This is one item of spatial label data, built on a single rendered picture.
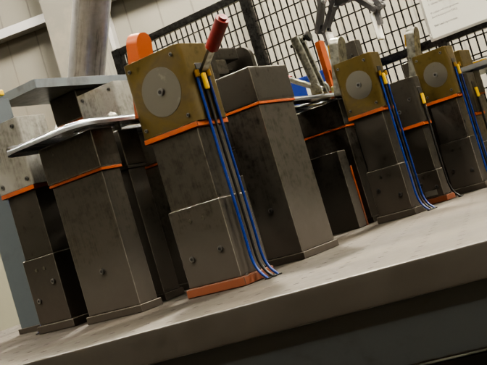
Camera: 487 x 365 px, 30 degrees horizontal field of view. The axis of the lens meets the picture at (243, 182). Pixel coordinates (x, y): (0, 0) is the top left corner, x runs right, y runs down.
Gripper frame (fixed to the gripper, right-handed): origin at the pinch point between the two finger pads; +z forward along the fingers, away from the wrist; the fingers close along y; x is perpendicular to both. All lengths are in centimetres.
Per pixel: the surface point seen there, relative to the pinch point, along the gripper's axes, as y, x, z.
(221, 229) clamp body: 22, -110, 35
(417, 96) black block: 20.3, -21.6, 19.5
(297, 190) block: 20, -84, 33
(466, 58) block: 17.1, 26.9, 10.3
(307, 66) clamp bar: -14.7, -2.0, 0.9
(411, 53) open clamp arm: 16.3, -7.7, 8.0
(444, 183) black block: 19.7, -20.2, 40.0
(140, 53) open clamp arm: 15, -107, 6
